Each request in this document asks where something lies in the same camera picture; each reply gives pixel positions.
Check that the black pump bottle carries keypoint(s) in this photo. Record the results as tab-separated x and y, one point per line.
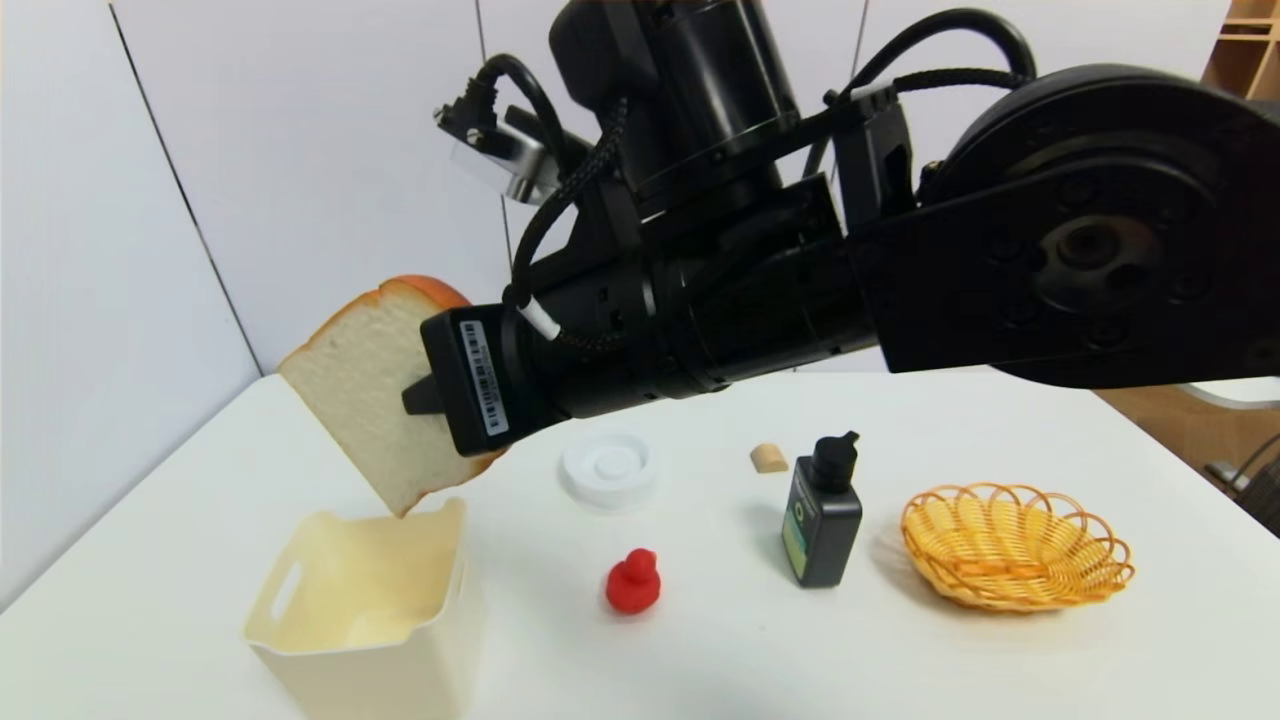
820	530

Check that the white round dish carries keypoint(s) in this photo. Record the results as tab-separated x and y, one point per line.
608	470

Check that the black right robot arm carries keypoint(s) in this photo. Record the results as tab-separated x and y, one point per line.
1000	280

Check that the small cork piece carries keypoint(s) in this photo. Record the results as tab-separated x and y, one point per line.
767	458

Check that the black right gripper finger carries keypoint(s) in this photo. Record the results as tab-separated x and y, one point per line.
422	396

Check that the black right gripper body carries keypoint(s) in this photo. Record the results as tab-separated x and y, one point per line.
478	380

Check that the orange wicker basket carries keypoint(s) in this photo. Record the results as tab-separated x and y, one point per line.
1010	560

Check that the white side table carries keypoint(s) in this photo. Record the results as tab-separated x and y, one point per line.
1235	392

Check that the dark grey equipment piece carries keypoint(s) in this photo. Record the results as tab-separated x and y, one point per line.
1262	500

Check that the toast bread slice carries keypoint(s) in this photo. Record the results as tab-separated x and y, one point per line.
350	380

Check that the wooden shelf unit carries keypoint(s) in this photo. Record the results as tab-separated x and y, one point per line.
1250	50

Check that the red rubber duck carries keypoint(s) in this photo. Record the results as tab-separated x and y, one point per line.
632	588

